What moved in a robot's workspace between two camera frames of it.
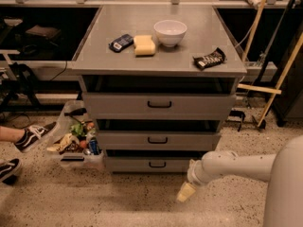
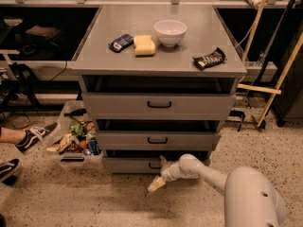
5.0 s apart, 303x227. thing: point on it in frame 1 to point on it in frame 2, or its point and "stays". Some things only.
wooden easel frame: [276, 91] stays
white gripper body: [194, 175] to [168, 172]
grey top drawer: [159, 105] stays
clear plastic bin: [76, 142] stays
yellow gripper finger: [187, 191] to [156, 183]
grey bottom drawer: [149, 165] stays
